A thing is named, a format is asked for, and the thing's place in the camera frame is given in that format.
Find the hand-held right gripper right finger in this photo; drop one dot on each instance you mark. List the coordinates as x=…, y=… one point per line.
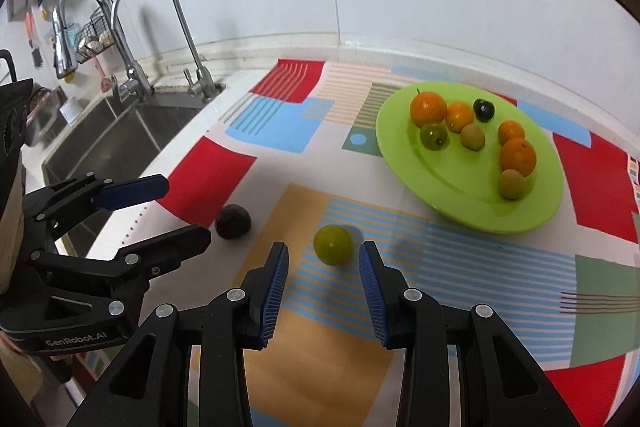
x=375, y=302

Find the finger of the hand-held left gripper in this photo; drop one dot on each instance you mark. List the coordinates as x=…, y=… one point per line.
x=175, y=247
x=135, y=192

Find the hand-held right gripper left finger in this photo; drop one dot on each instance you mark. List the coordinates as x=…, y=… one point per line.
x=274, y=302

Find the dark purple plum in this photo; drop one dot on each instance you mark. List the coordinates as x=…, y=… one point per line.
x=233, y=221
x=483, y=110

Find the green round fruit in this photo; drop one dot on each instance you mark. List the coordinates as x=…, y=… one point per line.
x=433, y=137
x=332, y=244

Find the green plate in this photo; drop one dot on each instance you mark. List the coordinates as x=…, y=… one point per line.
x=450, y=187

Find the orange with stem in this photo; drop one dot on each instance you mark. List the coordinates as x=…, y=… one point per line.
x=428, y=108

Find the small orange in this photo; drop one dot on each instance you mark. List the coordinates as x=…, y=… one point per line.
x=511, y=131
x=460, y=117

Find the large orange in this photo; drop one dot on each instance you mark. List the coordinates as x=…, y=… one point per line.
x=517, y=156

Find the steel sink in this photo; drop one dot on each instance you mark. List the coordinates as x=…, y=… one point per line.
x=110, y=142

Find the colourful patterned tablecloth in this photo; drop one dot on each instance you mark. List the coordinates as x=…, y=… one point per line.
x=325, y=372

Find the thin chrome gooseneck faucet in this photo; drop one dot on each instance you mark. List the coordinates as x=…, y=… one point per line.
x=192, y=52

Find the chrome pull-down faucet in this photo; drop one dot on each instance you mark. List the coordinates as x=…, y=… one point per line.
x=64, y=47

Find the small brownish round fruit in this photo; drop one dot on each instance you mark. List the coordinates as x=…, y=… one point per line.
x=473, y=137
x=512, y=184

